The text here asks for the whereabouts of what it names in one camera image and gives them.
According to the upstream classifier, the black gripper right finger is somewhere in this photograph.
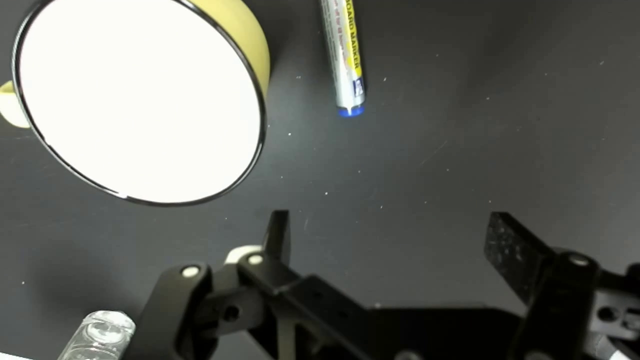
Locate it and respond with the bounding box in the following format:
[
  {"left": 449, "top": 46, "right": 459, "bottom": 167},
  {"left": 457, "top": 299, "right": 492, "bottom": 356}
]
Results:
[{"left": 485, "top": 209, "right": 640, "bottom": 360}]

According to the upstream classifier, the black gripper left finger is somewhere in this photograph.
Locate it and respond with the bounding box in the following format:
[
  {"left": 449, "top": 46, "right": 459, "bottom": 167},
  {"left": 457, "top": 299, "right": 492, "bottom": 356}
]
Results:
[{"left": 126, "top": 209, "right": 367, "bottom": 360}]

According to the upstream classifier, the blue capped marker pen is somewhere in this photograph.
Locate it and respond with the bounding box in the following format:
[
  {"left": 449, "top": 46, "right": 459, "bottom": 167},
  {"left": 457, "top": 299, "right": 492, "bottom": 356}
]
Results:
[{"left": 319, "top": 0, "right": 371, "bottom": 119}]

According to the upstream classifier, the yellow enamel cup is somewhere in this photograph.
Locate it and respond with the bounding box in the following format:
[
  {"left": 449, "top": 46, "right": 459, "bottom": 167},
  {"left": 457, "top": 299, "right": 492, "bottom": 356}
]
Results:
[{"left": 0, "top": 0, "right": 274, "bottom": 207}]

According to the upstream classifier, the clear glass jar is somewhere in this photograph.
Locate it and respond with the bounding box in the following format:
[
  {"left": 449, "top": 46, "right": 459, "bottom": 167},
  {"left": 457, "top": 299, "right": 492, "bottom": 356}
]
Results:
[{"left": 56, "top": 308, "right": 139, "bottom": 360}]

